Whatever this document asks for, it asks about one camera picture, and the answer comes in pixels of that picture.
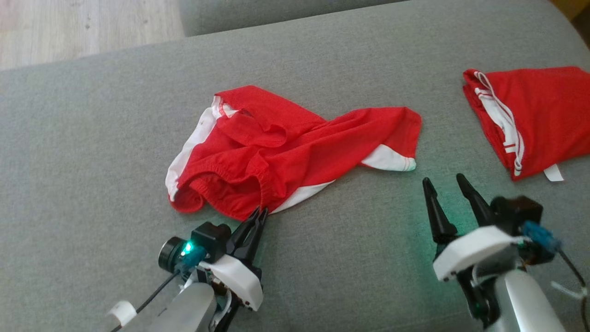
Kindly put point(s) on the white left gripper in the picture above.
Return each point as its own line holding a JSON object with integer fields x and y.
{"x": 239, "y": 283}

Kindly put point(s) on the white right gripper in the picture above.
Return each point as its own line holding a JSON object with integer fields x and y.
{"x": 474, "y": 249}

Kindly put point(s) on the red shorts with white panels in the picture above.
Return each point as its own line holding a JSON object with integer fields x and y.
{"x": 286, "y": 143}

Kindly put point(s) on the red Bulls 23 jersey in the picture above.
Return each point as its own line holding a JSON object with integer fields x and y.
{"x": 548, "y": 115}

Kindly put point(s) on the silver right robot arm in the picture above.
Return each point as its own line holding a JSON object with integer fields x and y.
{"x": 521, "y": 304}

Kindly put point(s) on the large grey sofa seat cushion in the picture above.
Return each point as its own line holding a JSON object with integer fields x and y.
{"x": 138, "y": 138}

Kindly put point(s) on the small grey sofa cushion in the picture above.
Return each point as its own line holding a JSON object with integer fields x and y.
{"x": 258, "y": 14}

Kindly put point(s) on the yellow furniture panel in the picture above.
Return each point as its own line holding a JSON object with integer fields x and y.
{"x": 574, "y": 14}

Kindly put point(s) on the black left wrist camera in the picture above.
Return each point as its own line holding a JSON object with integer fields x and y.
{"x": 207, "y": 237}

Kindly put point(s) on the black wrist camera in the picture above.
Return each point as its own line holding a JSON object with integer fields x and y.
{"x": 207, "y": 237}
{"x": 518, "y": 212}

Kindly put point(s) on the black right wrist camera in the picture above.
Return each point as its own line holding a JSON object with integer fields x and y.
{"x": 518, "y": 212}

